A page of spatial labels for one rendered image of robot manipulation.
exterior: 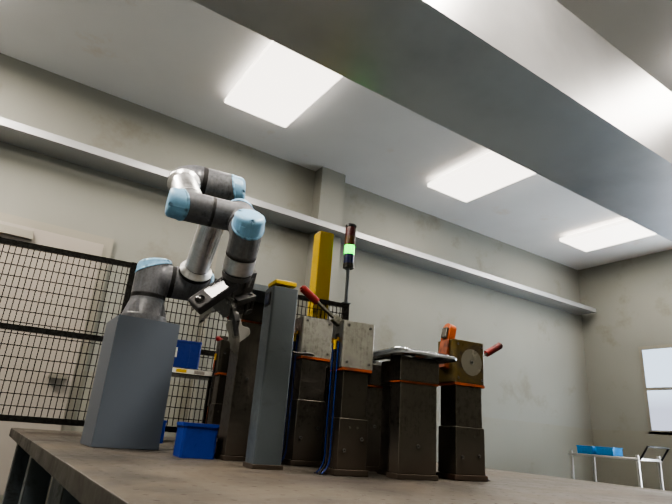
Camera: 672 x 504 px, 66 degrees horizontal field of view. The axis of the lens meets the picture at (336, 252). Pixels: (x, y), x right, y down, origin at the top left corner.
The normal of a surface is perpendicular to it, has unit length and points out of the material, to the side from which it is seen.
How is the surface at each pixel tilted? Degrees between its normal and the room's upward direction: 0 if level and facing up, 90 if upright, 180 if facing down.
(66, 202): 90
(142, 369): 90
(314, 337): 90
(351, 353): 90
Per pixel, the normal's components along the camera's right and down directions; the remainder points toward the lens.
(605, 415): -0.83, -0.24
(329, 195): 0.55, -0.24
